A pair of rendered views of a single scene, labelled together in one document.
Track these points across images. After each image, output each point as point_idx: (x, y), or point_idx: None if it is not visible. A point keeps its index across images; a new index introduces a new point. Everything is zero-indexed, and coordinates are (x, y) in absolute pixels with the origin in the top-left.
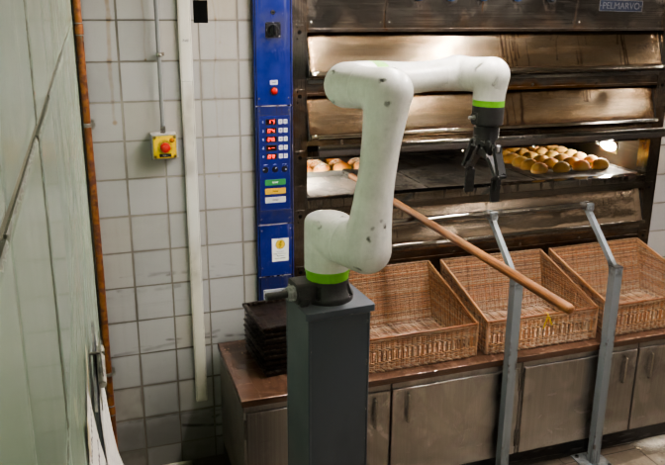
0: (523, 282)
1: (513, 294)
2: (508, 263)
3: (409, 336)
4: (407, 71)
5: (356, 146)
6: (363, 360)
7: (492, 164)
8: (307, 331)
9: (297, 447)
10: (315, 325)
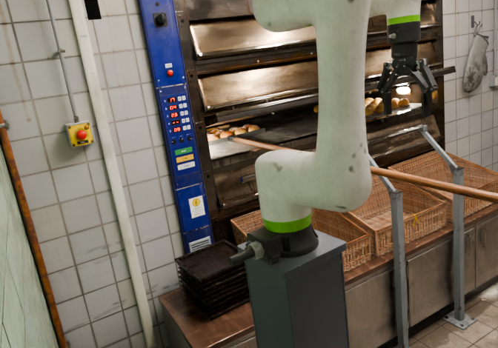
0: (459, 189)
1: (396, 204)
2: (385, 181)
3: None
4: None
5: (246, 109)
6: (341, 304)
7: (419, 79)
8: (284, 290)
9: None
10: (292, 280)
